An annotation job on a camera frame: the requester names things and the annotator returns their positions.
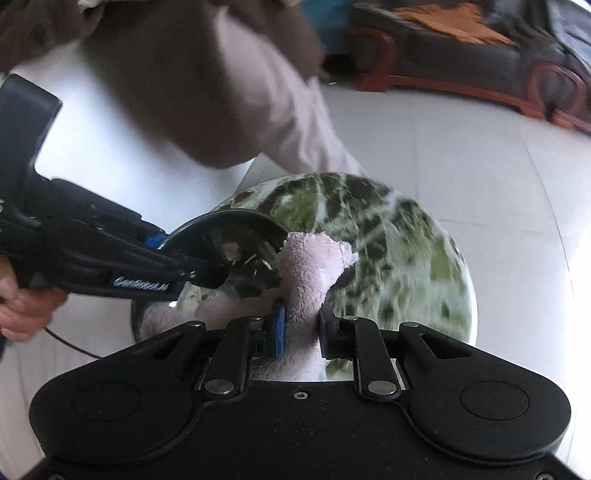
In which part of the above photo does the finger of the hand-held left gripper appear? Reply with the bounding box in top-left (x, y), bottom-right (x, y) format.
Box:
top-left (115, 207), bottom-right (169, 251)
top-left (139, 248), bottom-right (219, 286)

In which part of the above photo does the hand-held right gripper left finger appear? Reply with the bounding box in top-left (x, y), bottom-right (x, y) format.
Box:
top-left (130, 301), bottom-right (288, 400)

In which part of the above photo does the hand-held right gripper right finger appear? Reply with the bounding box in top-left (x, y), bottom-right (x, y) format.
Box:
top-left (318, 305), bottom-right (472, 401)

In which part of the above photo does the steel bowl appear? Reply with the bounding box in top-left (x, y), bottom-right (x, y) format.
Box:
top-left (130, 209), bottom-right (291, 344)

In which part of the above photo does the pink fluffy towel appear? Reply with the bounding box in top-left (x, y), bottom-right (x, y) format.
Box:
top-left (252, 230), bottom-right (361, 384)

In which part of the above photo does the person's left hand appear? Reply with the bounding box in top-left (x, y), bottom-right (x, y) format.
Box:
top-left (0, 256), bottom-right (71, 343)

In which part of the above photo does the round green marble table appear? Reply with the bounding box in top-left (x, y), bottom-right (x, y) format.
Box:
top-left (210, 172), bottom-right (479, 383)

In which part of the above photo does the blue object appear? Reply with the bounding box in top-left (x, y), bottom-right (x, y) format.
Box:
top-left (295, 0), bottom-right (354, 35)

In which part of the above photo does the orange fringed cloth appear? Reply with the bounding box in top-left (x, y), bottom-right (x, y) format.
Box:
top-left (396, 4), bottom-right (515, 47)

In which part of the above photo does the black cable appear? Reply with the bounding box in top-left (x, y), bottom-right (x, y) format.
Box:
top-left (44, 325), bottom-right (105, 361)

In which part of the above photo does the dark sofa with wooden frame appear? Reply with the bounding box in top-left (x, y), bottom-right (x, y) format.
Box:
top-left (346, 0), bottom-right (591, 136)

